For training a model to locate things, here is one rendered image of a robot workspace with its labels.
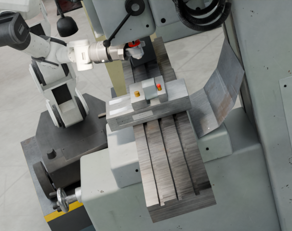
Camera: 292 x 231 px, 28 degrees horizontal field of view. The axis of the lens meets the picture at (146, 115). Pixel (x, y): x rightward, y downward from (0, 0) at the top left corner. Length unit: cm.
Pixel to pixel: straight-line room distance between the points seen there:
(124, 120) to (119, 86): 195
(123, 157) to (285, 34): 82
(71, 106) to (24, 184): 110
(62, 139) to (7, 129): 155
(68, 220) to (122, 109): 88
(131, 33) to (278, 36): 53
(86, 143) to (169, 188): 107
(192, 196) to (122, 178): 48
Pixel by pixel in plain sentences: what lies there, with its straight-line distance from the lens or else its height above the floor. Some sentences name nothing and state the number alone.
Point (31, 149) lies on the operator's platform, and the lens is 353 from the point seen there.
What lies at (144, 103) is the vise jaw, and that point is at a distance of 233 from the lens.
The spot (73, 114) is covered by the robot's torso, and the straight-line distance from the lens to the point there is 307.
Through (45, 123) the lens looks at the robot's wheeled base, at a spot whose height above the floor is 57.
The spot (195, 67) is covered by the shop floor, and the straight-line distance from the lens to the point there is 452.
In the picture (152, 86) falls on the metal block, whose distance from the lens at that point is 234.
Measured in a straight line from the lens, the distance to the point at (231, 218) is 264.
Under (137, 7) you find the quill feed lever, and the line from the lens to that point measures 205.
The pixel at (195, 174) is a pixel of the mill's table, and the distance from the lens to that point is 204.
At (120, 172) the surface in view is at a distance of 236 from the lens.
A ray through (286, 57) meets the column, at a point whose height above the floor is 113.
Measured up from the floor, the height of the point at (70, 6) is 2.
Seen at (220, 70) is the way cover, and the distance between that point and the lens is 248.
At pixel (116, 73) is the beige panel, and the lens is 425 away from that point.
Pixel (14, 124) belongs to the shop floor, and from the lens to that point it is 471.
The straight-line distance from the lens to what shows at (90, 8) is 216.
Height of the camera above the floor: 223
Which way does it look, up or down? 33 degrees down
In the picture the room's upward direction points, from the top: 20 degrees counter-clockwise
